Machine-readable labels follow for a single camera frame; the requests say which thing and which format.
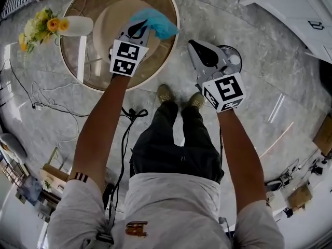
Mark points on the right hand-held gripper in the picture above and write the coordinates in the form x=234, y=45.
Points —
x=228, y=88

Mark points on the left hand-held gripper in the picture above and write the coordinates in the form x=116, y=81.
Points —
x=127, y=52

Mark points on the blue mesh cloth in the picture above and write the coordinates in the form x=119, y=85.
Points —
x=160, y=25

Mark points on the person's right forearm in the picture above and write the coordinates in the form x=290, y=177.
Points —
x=241, y=154

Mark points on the person's left forearm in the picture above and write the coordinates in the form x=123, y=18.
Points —
x=101, y=131

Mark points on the round glass coffee table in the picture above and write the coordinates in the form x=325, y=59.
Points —
x=85, y=69

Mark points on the person's right olive shoe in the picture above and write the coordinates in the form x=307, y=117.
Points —
x=195, y=100

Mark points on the person's olive shoe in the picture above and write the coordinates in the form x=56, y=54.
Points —
x=165, y=93
x=195, y=100

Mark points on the person's left olive shoe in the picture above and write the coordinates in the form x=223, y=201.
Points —
x=165, y=93

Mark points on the yellow flower bouquet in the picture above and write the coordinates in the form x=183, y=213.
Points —
x=42, y=26

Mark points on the white sink cabinet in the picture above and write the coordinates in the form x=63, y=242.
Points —
x=285, y=6

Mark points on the person's dark trousers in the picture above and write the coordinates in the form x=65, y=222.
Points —
x=171, y=152

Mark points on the white power strip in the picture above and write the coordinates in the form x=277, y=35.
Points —
x=38, y=107

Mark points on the dark green tub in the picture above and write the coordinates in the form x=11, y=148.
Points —
x=327, y=76

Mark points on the cardboard box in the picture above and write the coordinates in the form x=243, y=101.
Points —
x=300, y=198
x=324, y=136

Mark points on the wooden bench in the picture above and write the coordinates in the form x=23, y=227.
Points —
x=54, y=172

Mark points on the grey padded chair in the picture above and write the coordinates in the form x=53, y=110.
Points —
x=11, y=146

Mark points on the small potted plant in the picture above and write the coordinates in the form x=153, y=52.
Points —
x=46, y=185

